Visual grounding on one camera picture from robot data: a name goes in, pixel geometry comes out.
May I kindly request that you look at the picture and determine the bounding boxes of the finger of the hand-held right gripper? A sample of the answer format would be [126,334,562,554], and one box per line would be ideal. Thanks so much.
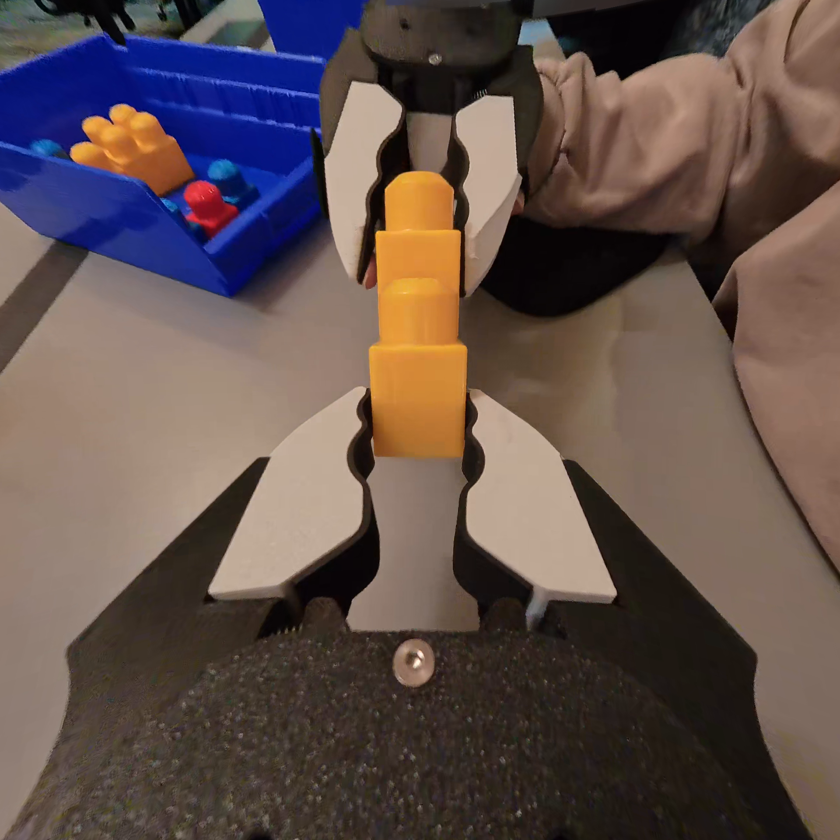
[325,80,413,284]
[451,96,525,299]

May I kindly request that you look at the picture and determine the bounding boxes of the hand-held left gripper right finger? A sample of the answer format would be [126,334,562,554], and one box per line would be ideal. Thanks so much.
[453,388,618,632]

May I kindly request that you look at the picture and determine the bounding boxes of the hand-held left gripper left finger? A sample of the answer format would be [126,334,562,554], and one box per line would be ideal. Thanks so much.
[207,386,383,618]

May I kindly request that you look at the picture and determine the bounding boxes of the orange one-stud block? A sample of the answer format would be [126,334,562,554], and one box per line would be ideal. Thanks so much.
[374,171,462,309]
[369,278,469,458]

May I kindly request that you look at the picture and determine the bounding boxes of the pile of mixed toy blocks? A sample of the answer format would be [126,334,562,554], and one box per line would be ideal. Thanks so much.
[29,104,258,245]

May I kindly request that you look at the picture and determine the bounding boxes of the blue plastic bin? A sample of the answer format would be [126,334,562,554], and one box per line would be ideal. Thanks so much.
[0,34,327,298]
[258,0,368,61]

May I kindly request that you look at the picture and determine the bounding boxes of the person's right forearm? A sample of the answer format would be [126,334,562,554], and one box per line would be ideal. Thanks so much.
[523,0,840,263]

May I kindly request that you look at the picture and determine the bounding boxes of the person's beige sweater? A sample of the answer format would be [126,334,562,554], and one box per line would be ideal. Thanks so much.
[712,190,840,572]

